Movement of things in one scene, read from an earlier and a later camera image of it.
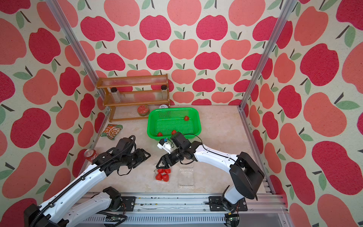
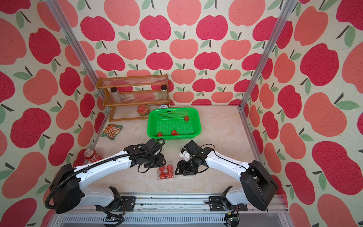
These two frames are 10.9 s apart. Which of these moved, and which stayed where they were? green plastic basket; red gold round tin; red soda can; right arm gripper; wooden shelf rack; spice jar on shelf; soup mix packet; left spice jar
Moved: right arm gripper
Stayed: red soda can; spice jar on shelf; wooden shelf rack; soup mix packet; left spice jar; red gold round tin; green plastic basket
